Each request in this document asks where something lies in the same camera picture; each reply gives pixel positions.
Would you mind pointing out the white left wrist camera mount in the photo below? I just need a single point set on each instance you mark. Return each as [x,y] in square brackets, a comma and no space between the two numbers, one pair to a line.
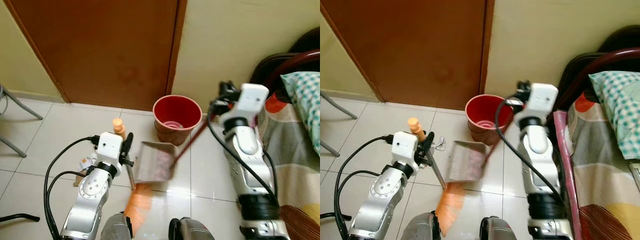
[403,146]
[109,146]

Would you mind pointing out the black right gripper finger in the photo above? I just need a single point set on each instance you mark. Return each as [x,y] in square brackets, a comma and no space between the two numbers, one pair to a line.
[226,87]
[523,85]

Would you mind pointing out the black metal floor foot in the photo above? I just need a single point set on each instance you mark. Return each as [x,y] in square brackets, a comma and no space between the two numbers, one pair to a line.
[327,216]
[20,217]

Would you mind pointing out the grey metal chair leg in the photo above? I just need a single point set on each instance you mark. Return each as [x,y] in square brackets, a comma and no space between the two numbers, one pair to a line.
[340,106]
[12,146]
[329,147]
[22,106]

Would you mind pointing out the dark red curved bed rail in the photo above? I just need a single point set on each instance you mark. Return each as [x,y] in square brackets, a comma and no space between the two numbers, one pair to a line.
[595,62]
[290,61]

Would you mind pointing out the brown wooden door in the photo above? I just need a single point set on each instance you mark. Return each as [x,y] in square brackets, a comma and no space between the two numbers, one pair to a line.
[100,50]
[415,50]

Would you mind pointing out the grey robot right leg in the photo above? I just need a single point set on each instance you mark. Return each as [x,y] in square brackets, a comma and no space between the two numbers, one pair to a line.
[192,230]
[502,230]

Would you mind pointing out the green checkered pillow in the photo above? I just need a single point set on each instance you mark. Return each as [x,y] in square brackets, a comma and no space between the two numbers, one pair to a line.
[306,100]
[620,107]

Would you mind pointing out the orange broom with metal stick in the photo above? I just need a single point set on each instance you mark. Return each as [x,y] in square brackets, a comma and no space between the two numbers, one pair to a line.
[451,202]
[139,202]

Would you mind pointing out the red plastic bucket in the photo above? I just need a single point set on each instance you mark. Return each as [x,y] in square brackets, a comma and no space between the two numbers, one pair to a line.
[177,111]
[482,109]

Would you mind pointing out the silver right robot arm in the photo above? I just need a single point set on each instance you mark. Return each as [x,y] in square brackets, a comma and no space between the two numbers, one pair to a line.
[246,160]
[541,160]

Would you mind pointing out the black headboard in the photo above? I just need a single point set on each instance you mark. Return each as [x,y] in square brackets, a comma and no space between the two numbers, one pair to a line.
[307,42]
[620,37]

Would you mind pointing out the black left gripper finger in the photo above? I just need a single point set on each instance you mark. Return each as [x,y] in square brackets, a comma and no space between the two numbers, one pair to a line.
[428,140]
[129,141]

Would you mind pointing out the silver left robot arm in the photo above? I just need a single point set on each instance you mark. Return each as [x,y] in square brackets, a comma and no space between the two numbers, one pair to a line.
[382,189]
[92,189]

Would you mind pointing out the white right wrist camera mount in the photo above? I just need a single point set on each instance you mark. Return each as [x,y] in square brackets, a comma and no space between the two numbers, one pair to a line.
[542,100]
[252,100]

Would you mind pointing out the colourful patterned bed blanket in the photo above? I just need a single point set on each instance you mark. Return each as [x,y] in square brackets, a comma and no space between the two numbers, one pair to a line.
[602,170]
[295,165]

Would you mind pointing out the pink bed side rail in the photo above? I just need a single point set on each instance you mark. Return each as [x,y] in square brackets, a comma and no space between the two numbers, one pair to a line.
[567,170]

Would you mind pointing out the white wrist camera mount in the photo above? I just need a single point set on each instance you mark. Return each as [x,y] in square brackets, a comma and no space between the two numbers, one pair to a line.
[403,146]
[252,100]
[542,100]
[109,146]

